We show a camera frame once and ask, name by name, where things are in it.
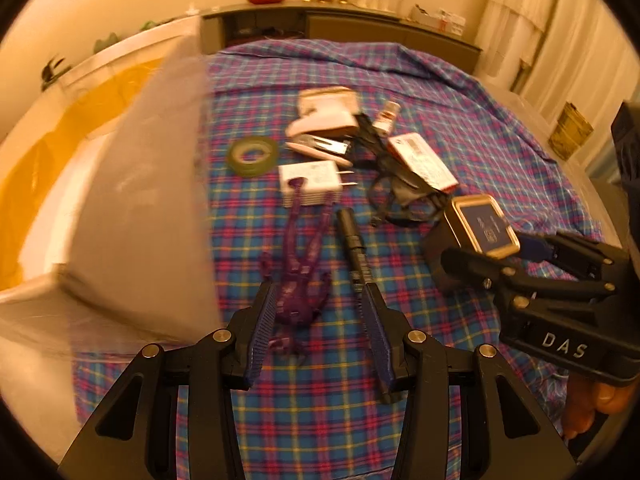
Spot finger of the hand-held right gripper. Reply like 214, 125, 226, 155
517, 230, 628, 283
440, 246, 613, 322

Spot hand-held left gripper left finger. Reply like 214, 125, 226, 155
57, 280, 278, 480

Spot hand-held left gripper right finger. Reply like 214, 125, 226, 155
362, 280, 583, 480

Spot black gold tin box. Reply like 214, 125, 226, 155
420, 194, 522, 296

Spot purple lizard toy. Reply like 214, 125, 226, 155
259, 176, 333, 361

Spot black pen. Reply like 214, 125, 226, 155
335, 207, 401, 405

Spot red white card packet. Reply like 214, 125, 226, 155
387, 132, 458, 193

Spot black strap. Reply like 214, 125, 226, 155
352, 112, 451, 228

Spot white charger adapter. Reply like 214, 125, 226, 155
278, 161, 358, 208

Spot white container with yellow lining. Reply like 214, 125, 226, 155
0, 15, 223, 361

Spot white stapler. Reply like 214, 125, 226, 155
285, 112, 357, 168

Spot person's right hand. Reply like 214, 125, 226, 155
564, 374, 632, 443

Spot blue plaid cloth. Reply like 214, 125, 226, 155
72, 37, 608, 480

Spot yellow bag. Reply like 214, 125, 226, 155
550, 102, 593, 161

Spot green tape roll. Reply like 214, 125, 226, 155
229, 136, 281, 178

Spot small white bottle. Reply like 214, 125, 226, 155
375, 101, 401, 133

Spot beige curtain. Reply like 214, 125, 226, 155
520, 0, 640, 161

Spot white cardboard box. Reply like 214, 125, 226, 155
297, 86, 362, 128

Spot white standing air conditioner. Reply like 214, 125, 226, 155
482, 0, 551, 81

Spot small boxes on cabinet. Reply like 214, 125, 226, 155
412, 5, 467, 34

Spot grey TV cabinet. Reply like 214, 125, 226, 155
200, 2, 483, 73

